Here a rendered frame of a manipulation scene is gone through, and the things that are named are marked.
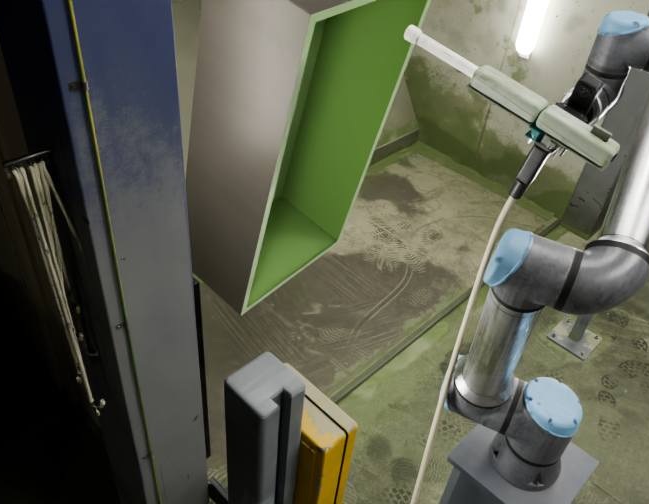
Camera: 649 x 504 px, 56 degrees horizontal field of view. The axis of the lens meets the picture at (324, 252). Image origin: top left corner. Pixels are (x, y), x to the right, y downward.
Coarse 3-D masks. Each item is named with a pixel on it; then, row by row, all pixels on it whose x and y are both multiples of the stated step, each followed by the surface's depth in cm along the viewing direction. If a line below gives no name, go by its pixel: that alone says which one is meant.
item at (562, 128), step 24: (432, 48) 125; (480, 72) 120; (504, 96) 118; (528, 96) 117; (528, 120) 118; (552, 120) 115; (576, 120) 115; (552, 144) 117; (576, 144) 114; (600, 144) 111; (528, 168) 124; (600, 168) 113
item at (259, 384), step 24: (264, 360) 61; (240, 384) 58; (264, 384) 58; (288, 384) 59; (240, 408) 58; (264, 408) 56; (288, 408) 59; (240, 432) 61; (264, 432) 58; (288, 432) 62; (240, 456) 64; (264, 456) 60; (288, 456) 65; (240, 480) 67; (264, 480) 63; (288, 480) 68
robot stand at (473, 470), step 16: (480, 432) 175; (496, 432) 175; (464, 448) 170; (480, 448) 171; (576, 448) 173; (464, 464) 166; (480, 464) 167; (576, 464) 169; (592, 464) 170; (448, 480) 180; (464, 480) 169; (480, 480) 163; (496, 480) 164; (560, 480) 165; (576, 480) 165; (448, 496) 179; (464, 496) 172; (480, 496) 167; (496, 496) 160; (512, 496) 160; (528, 496) 161; (544, 496) 161; (560, 496) 161
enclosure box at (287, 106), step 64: (256, 0) 149; (320, 0) 146; (384, 0) 195; (256, 64) 159; (320, 64) 224; (384, 64) 206; (192, 128) 191; (256, 128) 171; (320, 128) 239; (192, 192) 208; (256, 192) 185; (320, 192) 257; (192, 256) 229; (256, 256) 204; (320, 256) 256
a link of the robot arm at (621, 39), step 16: (608, 16) 128; (624, 16) 128; (640, 16) 127; (608, 32) 128; (624, 32) 126; (640, 32) 126; (592, 48) 133; (608, 48) 129; (624, 48) 127; (640, 48) 126; (592, 64) 133; (608, 64) 130; (624, 64) 130; (640, 64) 128
